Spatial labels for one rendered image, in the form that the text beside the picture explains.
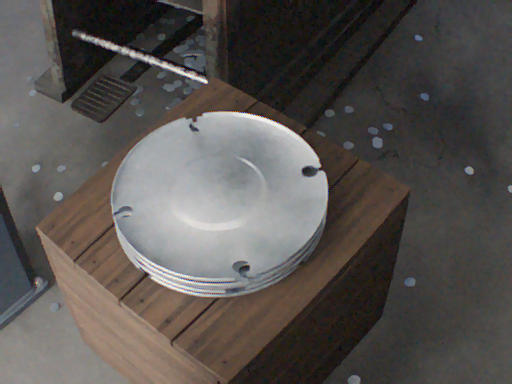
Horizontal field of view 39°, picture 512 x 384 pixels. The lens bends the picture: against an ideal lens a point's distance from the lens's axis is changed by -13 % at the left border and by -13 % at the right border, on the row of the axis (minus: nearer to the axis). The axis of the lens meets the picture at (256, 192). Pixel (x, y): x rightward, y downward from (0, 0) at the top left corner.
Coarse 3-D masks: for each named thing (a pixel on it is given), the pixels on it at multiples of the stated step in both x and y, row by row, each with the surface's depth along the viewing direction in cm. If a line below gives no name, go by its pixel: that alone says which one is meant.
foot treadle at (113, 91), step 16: (176, 32) 170; (192, 32) 171; (160, 48) 166; (144, 64) 162; (96, 80) 157; (112, 80) 157; (128, 80) 158; (80, 96) 154; (96, 96) 154; (112, 96) 154; (128, 96) 154; (80, 112) 151; (96, 112) 151; (112, 112) 151
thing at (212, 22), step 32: (224, 0) 126; (256, 0) 139; (288, 0) 151; (320, 0) 164; (352, 0) 181; (384, 0) 197; (416, 0) 202; (224, 32) 132; (256, 32) 145; (288, 32) 157; (320, 32) 171; (352, 32) 185; (384, 32) 187; (224, 64) 138; (256, 64) 151; (288, 64) 164; (320, 64) 175; (352, 64) 178; (256, 96) 156; (288, 96) 167; (320, 96) 171
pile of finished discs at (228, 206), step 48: (144, 144) 113; (192, 144) 113; (240, 144) 113; (288, 144) 113; (144, 192) 107; (192, 192) 106; (240, 192) 106; (288, 192) 107; (144, 240) 102; (192, 240) 102; (240, 240) 102; (288, 240) 102; (192, 288) 100; (240, 288) 100
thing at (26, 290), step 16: (0, 192) 122; (0, 208) 122; (0, 224) 124; (0, 240) 126; (16, 240) 131; (0, 256) 128; (16, 256) 131; (0, 272) 130; (16, 272) 134; (32, 272) 141; (0, 288) 132; (16, 288) 136; (32, 288) 140; (48, 288) 142; (0, 304) 134; (16, 304) 138; (0, 320) 135
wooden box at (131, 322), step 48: (192, 96) 125; (240, 96) 125; (336, 144) 118; (96, 192) 112; (336, 192) 112; (384, 192) 112; (48, 240) 107; (96, 240) 107; (336, 240) 106; (384, 240) 113; (96, 288) 104; (144, 288) 102; (288, 288) 102; (336, 288) 106; (384, 288) 128; (96, 336) 123; (144, 336) 103; (192, 336) 97; (240, 336) 97; (288, 336) 100; (336, 336) 119
